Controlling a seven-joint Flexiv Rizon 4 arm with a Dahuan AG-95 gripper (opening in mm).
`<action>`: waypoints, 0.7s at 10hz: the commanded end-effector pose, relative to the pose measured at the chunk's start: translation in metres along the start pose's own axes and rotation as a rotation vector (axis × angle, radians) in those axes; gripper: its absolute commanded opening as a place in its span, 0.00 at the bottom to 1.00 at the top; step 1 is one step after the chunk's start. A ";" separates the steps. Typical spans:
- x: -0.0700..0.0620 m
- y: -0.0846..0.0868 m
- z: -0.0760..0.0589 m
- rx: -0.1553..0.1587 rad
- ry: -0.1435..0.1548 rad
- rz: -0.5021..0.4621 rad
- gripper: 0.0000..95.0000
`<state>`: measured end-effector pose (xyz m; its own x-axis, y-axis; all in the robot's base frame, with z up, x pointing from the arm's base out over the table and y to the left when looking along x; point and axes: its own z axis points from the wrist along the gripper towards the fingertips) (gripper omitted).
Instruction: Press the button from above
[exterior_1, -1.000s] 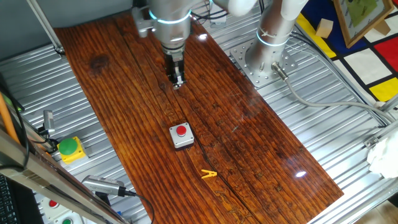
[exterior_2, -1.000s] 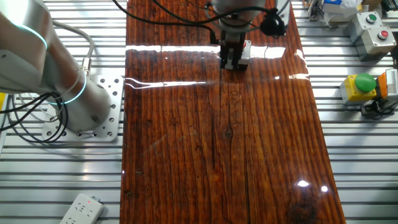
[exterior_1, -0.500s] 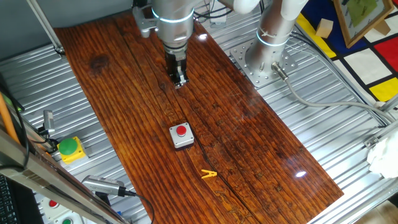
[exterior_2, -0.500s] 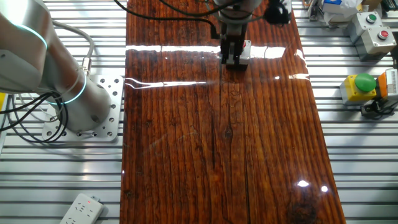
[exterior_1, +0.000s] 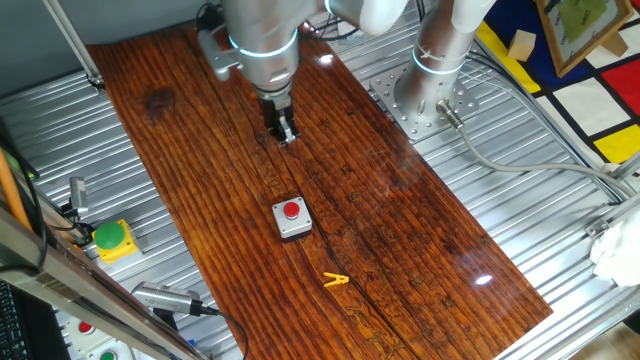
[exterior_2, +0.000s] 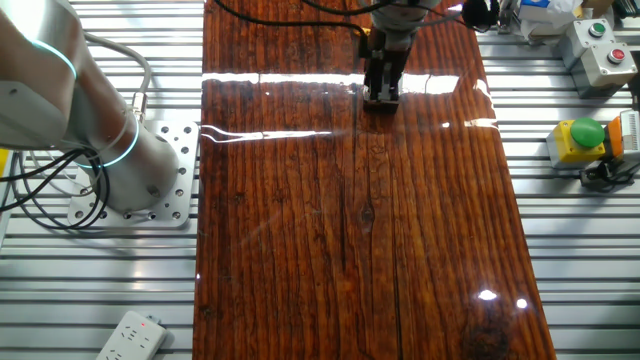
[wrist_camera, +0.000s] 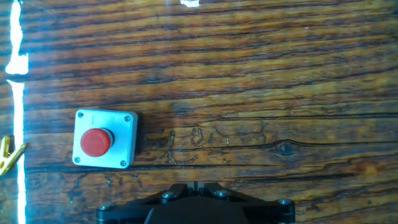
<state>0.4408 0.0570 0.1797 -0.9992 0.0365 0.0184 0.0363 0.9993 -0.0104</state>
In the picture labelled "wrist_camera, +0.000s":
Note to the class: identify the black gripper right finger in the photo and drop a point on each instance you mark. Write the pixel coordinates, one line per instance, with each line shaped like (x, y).
(267, 208)

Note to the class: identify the wood grain board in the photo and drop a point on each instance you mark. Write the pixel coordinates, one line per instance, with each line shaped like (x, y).
(248, 77)

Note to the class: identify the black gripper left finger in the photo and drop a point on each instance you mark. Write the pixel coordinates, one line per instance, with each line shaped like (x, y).
(130, 208)

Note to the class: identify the yellow clothespin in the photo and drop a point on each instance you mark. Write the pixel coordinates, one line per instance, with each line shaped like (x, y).
(4, 158)

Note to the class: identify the grey box red mushroom button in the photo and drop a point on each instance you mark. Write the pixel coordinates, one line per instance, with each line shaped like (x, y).
(96, 142)

